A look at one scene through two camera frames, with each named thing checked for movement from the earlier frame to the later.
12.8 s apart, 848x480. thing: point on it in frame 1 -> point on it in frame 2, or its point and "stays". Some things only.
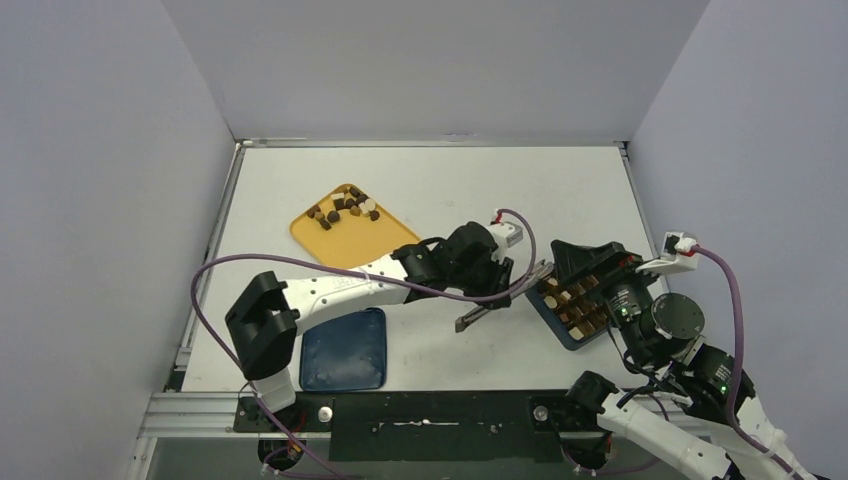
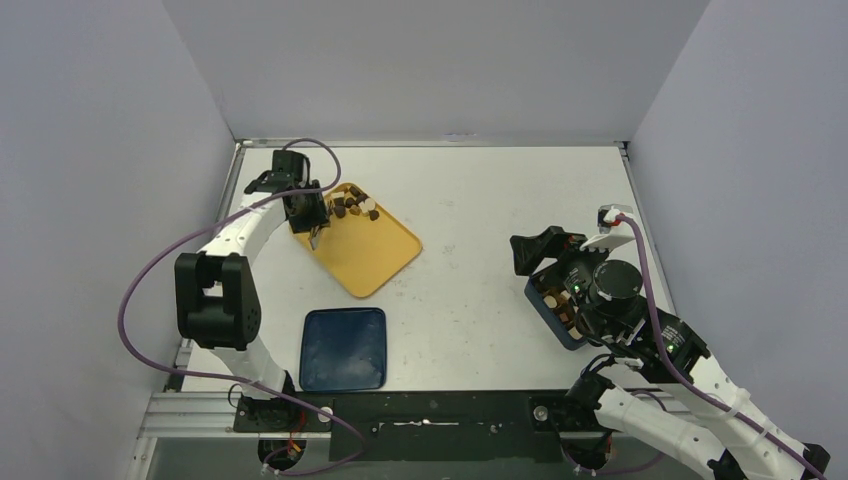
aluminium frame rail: (207, 415) stays
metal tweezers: (531, 279) -> (315, 233)
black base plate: (439, 426) stays
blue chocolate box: (579, 312) stays
